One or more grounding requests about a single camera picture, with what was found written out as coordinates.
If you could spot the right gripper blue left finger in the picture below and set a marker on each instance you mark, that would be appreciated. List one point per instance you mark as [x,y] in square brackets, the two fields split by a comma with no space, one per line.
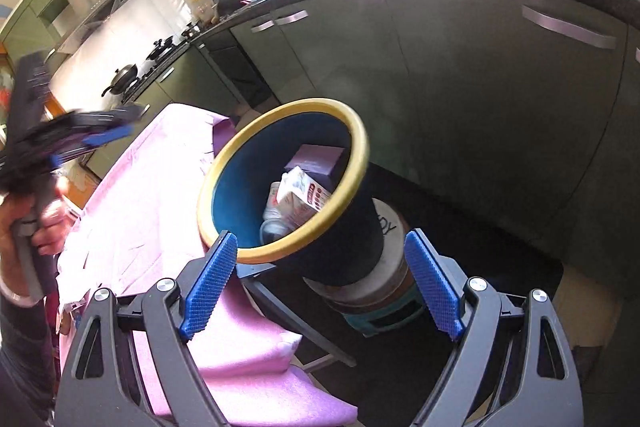
[202,282]

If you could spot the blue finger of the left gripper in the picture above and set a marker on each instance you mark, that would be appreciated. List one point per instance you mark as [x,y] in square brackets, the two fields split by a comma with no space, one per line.
[108,136]

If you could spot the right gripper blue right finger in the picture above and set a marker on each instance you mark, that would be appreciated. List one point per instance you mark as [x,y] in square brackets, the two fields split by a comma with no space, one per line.
[440,281]

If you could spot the red white milk carton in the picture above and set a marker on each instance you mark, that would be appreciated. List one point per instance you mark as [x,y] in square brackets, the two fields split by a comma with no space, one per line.
[300,197]

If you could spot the pink cardboard box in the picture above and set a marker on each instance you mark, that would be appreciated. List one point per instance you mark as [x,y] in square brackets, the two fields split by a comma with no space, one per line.
[325,164]

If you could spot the white pill bottle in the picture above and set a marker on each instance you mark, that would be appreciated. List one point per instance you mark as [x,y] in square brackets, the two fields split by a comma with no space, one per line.
[274,225]

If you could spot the person left hand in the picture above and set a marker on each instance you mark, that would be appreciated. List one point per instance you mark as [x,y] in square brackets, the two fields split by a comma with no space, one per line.
[26,231]

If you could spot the round stool under bin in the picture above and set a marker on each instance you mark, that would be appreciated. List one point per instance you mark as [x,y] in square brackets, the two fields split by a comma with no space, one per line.
[387,298]

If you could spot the black wok with lid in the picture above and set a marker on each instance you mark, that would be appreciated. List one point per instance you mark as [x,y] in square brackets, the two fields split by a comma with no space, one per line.
[122,80]

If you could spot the pink floral tablecloth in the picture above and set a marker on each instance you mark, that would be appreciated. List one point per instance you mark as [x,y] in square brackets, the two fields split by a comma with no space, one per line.
[124,362]

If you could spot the blue bin with yellow rim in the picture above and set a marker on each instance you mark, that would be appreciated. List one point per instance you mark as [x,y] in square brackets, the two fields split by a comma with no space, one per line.
[342,243]

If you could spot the small black pan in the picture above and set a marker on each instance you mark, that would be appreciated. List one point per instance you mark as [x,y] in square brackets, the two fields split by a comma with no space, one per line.
[162,47]

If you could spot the steel range hood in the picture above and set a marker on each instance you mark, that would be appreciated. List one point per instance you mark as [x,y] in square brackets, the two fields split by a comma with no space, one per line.
[100,14]

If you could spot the green lower cabinets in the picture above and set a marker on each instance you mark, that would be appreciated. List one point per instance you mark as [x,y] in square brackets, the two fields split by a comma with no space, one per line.
[525,112]

